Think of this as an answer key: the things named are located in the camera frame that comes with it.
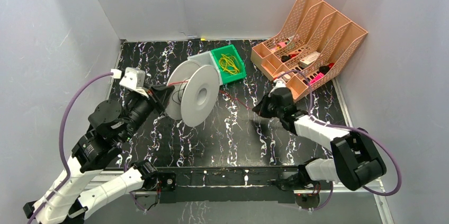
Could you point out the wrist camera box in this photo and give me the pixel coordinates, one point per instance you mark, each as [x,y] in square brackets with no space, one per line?
[278,83]
[133,80]

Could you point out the white plastic cable spool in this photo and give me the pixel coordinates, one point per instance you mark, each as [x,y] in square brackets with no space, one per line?
[195,94]

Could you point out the white box in organizer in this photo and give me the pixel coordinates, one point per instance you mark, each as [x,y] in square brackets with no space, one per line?
[308,60]

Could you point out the pink item in organizer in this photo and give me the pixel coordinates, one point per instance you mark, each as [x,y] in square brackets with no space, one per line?
[313,78]

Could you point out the black red marker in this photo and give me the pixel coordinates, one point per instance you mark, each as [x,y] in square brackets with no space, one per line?
[325,68]

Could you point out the green plastic bin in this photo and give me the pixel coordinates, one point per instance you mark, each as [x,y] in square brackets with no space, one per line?
[230,63]

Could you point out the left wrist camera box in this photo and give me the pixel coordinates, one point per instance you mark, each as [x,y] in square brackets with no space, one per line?
[133,80]

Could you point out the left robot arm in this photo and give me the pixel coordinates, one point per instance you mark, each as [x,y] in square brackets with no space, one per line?
[67,201]

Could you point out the white plastic bin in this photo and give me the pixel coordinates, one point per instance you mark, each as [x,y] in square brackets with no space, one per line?
[206,58]

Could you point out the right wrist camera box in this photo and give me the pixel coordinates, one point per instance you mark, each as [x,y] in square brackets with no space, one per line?
[278,83]

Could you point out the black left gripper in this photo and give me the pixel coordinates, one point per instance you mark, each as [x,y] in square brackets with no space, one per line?
[155,97]

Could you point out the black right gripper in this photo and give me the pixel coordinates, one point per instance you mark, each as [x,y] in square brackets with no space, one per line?
[260,108]

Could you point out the peach plastic desk organizer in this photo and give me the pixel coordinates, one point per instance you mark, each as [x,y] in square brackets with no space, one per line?
[312,25]

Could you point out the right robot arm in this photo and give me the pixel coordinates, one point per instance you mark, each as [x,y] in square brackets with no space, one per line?
[355,162]

